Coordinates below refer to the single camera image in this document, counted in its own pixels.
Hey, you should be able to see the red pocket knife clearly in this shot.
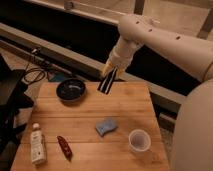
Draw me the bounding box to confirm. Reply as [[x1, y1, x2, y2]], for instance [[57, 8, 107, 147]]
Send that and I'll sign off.
[[57, 136, 72, 161]]

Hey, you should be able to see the metal rail frame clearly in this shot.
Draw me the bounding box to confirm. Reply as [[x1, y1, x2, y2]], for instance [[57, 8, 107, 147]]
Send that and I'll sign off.
[[0, 21, 188, 131]]

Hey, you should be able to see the black chair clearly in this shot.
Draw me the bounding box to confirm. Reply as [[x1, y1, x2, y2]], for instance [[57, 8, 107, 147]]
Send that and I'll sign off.
[[0, 53, 34, 171]]

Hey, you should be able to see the black striped eraser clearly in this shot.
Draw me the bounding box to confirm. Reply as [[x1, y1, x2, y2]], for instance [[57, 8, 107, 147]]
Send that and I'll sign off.
[[98, 68, 117, 94]]

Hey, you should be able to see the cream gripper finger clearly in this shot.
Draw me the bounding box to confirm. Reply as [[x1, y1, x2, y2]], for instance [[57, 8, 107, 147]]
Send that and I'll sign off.
[[115, 68, 125, 80], [101, 61, 114, 77]]

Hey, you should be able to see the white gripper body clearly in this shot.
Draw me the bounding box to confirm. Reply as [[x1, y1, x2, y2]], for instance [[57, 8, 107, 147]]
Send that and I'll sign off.
[[108, 37, 142, 69]]

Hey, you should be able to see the black cable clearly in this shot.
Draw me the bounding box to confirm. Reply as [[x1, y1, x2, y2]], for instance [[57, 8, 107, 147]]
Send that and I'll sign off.
[[22, 46, 54, 85]]

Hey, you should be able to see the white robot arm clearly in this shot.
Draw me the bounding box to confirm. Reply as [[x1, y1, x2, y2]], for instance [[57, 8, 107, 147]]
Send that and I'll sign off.
[[102, 14, 213, 171]]

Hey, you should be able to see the dark ceramic bowl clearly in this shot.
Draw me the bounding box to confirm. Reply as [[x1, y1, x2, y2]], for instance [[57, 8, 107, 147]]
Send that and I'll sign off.
[[56, 78, 86, 101]]

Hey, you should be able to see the wooden board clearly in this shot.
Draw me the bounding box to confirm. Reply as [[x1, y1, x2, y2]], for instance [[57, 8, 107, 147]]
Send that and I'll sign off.
[[11, 82, 169, 171]]

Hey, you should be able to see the white glue bottle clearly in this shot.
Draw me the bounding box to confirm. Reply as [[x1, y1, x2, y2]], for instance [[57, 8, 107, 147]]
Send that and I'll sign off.
[[30, 123, 46, 165]]

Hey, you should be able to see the blue sponge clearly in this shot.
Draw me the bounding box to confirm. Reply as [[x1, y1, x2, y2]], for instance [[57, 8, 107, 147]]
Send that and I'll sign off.
[[95, 118, 118, 136]]

